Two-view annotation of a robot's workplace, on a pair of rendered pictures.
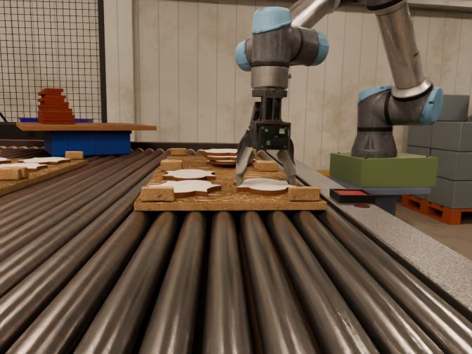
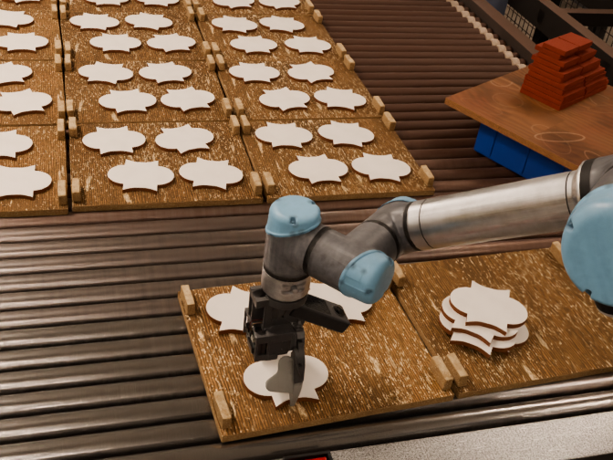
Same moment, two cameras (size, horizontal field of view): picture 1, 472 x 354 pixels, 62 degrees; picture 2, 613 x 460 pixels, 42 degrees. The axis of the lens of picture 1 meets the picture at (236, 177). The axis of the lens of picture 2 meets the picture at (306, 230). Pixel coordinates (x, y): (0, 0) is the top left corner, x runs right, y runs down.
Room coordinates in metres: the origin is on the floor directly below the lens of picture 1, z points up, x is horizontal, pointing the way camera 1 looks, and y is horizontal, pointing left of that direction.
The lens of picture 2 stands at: (0.55, -0.97, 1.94)
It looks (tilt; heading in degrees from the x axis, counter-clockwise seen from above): 36 degrees down; 72
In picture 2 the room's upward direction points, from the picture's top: 9 degrees clockwise
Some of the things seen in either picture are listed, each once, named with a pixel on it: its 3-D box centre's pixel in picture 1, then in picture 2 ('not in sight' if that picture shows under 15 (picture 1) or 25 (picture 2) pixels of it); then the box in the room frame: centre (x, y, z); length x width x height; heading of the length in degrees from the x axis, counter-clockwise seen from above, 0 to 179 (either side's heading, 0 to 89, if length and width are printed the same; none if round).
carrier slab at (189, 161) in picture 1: (215, 164); (510, 314); (1.32, 0.07, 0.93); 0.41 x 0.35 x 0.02; 5
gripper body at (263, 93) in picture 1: (269, 120); (276, 318); (0.81, -0.06, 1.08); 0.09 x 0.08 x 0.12; 6
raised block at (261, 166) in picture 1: (267, 166); (441, 372); (1.11, -0.09, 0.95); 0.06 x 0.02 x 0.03; 96
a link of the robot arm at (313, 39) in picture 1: (296, 47); (356, 261); (0.90, -0.13, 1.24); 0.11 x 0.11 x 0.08; 43
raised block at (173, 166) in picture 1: (171, 166); not in sight; (1.08, 0.18, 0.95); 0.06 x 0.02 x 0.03; 96
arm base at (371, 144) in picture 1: (374, 141); not in sight; (1.37, -0.47, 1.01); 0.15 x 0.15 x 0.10
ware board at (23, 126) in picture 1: (83, 126); (577, 116); (1.76, 0.68, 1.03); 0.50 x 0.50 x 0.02; 31
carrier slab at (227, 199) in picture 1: (225, 186); (309, 343); (0.90, 0.03, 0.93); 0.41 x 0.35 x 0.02; 6
